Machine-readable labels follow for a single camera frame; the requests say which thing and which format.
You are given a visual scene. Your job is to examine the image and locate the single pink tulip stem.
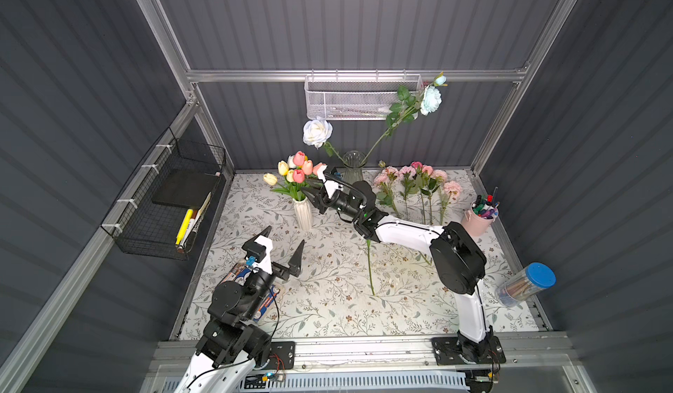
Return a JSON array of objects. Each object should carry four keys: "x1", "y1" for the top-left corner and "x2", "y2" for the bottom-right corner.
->
[{"x1": 324, "y1": 193, "x2": 379, "y2": 295}]

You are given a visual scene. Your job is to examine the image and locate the pink carnation stem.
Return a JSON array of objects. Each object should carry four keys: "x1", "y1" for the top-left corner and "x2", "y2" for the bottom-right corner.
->
[{"x1": 398, "y1": 165, "x2": 417, "y2": 217}]

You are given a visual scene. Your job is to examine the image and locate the hot pink rose stem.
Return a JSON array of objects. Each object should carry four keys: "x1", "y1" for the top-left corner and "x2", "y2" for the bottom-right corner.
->
[{"x1": 410, "y1": 161, "x2": 426, "y2": 224}]

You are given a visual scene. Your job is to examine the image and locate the large pink rose stem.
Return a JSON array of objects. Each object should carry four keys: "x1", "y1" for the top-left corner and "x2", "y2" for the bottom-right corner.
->
[{"x1": 422, "y1": 165, "x2": 448, "y2": 225}]

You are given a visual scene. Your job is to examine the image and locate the pale pink rose stem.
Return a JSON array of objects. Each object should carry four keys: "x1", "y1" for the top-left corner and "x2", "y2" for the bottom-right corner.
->
[{"x1": 439, "y1": 180, "x2": 463, "y2": 225}]

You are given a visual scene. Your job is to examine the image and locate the pink peony stem with bud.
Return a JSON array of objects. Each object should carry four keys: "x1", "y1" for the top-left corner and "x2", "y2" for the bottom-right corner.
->
[{"x1": 373, "y1": 160, "x2": 400, "y2": 216}]

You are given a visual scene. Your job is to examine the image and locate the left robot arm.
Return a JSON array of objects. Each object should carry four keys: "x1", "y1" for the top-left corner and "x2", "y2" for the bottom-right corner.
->
[{"x1": 175, "y1": 227, "x2": 305, "y2": 392}]

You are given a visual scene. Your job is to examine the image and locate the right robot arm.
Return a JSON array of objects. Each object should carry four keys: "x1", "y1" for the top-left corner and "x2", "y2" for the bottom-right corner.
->
[{"x1": 301, "y1": 165, "x2": 499, "y2": 364}]

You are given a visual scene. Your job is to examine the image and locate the clear ribbed glass vase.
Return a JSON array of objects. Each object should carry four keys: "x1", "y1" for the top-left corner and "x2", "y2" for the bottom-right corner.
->
[{"x1": 343, "y1": 151, "x2": 366, "y2": 184}]

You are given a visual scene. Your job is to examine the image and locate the white ribbed ceramic vase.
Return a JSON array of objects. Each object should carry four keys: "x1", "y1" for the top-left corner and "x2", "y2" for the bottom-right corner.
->
[{"x1": 293, "y1": 199, "x2": 313, "y2": 231}]

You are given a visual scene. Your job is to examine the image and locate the blue illustrated book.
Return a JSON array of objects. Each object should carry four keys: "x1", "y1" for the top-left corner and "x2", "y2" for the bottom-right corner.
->
[{"x1": 211, "y1": 262, "x2": 282, "y2": 323}]

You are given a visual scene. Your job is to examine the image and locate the tulip bouquet pink and yellow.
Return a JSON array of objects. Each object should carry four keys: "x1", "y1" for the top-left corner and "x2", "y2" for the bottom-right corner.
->
[{"x1": 263, "y1": 151, "x2": 320, "y2": 202}]

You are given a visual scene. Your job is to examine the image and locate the white rose stem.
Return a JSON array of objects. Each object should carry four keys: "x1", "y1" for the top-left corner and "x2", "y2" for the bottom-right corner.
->
[{"x1": 302, "y1": 118, "x2": 346, "y2": 165}]

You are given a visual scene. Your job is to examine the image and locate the yellow marker in basket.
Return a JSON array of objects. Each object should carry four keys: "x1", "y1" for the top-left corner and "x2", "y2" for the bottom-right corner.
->
[{"x1": 175, "y1": 209, "x2": 194, "y2": 246}]

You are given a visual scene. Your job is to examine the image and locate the black notebook in basket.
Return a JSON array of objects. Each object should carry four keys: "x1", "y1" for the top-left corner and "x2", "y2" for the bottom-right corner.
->
[{"x1": 152, "y1": 170, "x2": 220, "y2": 209}]

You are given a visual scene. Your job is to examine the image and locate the light blue rose stem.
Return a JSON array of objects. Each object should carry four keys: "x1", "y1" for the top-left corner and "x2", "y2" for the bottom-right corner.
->
[{"x1": 359, "y1": 72, "x2": 448, "y2": 166}]

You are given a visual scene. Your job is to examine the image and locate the pink pen bucket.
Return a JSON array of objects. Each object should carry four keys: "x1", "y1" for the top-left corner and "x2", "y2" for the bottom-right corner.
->
[{"x1": 461, "y1": 187, "x2": 499, "y2": 239}]

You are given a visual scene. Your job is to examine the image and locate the clear jar blue lid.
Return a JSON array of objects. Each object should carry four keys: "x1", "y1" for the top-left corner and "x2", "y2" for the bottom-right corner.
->
[{"x1": 495, "y1": 263, "x2": 557, "y2": 307}]

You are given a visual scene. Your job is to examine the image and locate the white mesh wall basket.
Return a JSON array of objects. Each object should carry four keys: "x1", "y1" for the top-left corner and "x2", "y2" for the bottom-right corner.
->
[{"x1": 304, "y1": 71, "x2": 423, "y2": 121}]

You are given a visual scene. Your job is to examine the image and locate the black wire wall basket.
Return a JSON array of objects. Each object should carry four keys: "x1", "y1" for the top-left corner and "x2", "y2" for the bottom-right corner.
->
[{"x1": 102, "y1": 134, "x2": 227, "y2": 261}]

